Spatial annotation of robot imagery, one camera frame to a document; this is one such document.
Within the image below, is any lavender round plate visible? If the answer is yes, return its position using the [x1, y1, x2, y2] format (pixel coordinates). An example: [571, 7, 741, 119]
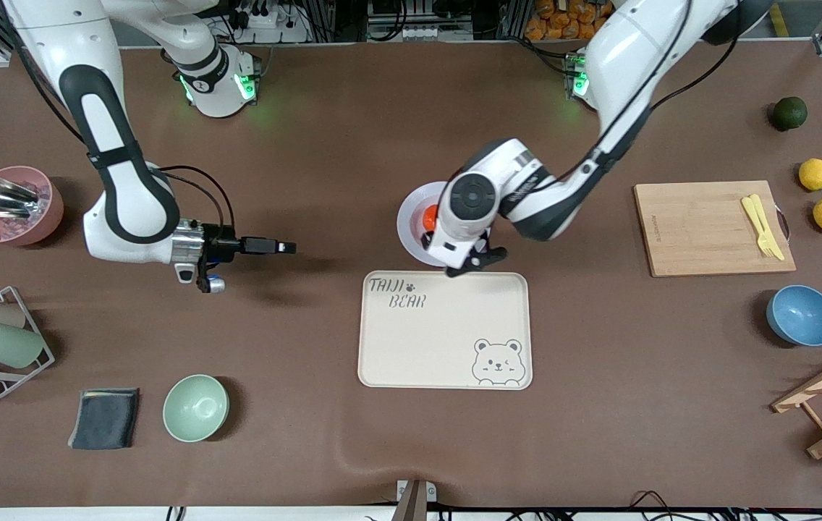
[397, 181, 488, 270]

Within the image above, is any brown table cover mat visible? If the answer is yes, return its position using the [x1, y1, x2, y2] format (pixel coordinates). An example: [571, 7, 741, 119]
[0, 41, 822, 509]

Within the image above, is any mint green bowl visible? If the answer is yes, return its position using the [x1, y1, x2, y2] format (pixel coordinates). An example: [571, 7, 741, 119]
[162, 373, 229, 443]

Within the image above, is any cream tray with bear print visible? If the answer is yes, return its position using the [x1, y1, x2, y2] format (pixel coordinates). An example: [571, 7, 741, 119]
[357, 271, 533, 391]

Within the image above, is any pink bowl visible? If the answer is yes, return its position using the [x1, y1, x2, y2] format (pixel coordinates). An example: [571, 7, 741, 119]
[0, 166, 64, 247]

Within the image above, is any dark grey folded cloth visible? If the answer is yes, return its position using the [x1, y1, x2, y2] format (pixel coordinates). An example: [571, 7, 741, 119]
[67, 388, 141, 451]

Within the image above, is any white power strip with plugs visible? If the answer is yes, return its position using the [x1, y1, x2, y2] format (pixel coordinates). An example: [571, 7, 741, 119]
[236, 9, 310, 43]

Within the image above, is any mint green cup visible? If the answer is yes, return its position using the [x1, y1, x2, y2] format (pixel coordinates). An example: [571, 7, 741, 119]
[0, 321, 45, 369]

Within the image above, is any metal table edge clamp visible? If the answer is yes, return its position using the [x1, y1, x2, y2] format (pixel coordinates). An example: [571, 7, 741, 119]
[391, 479, 437, 521]

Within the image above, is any wooden cutting board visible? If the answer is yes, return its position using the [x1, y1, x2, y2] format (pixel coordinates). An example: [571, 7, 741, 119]
[634, 181, 797, 278]

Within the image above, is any yellow plastic knife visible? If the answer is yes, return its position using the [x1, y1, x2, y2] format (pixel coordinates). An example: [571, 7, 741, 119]
[750, 194, 786, 261]

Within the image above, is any dark green round fruit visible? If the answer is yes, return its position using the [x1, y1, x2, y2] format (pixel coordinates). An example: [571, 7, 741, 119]
[771, 96, 808, 132]

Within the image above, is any blue bowl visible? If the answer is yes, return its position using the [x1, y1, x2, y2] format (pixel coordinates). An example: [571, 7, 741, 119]
[766, 284, 822, 347]

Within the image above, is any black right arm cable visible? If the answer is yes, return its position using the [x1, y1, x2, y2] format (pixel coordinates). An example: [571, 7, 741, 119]
[17, 43, 236, 234]

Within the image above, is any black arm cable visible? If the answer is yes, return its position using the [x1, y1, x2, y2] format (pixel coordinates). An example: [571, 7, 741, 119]
[556, 0, 745, 189]
[17, 43, 236, 234]

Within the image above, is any grey wire cup rack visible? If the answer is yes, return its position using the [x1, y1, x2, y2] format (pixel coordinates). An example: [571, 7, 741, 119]
[0, 286, 56, 399]

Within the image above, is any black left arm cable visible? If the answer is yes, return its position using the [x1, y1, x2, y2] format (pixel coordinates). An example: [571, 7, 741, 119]
[556, 0, 745, 189]

